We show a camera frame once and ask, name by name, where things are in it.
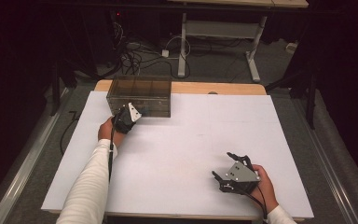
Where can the person's right hand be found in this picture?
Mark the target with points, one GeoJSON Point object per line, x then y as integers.
{"type": "Point", "coordinates": [267, 189]}

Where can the wooden table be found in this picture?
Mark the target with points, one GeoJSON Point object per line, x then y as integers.
{"type": "Point", "coordinates": [230, 88]}

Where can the black tripod stand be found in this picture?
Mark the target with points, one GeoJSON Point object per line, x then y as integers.
{"type": "Point", "coordinates": [310, 93]}

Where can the white table cover board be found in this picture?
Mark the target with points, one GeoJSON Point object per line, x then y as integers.
{"type": "Point", "coordinates": [192, 146]}

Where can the metal floor rail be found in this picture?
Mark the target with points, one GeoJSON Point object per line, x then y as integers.
{"type": "Point", "coordinates": [329, 168]}
{"type": "Point", "coordinates": [21, 168]}

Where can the person's left hand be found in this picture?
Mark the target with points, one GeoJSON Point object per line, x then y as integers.
{"type": "Point", "coordinates": [106, 130]}

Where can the white frame desk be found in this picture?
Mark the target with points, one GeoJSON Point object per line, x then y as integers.
{"type": "Point", "coordinates": [223, 29]}

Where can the smoky clear plastic drawer box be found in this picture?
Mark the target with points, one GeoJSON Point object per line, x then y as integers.
{"type": "Point", "coordinates": [143, 90]}

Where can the small white box on floor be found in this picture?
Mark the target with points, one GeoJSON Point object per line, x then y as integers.
{"type": "Point", "coordinates": [291, 46]}

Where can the black metal stand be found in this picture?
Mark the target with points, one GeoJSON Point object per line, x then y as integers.
{"type": "Point", "coordinates": [57, 84]}

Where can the white power adapter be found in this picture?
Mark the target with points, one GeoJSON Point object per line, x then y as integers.
{"type": "Point", "coordinates": [165, 53]}

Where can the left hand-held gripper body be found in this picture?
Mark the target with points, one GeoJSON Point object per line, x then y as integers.
{"type": "Point", "coordinates": [125, 119]}

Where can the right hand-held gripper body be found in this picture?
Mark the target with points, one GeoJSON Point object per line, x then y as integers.
{"type": "Point", "coordinates": [240, 179]}

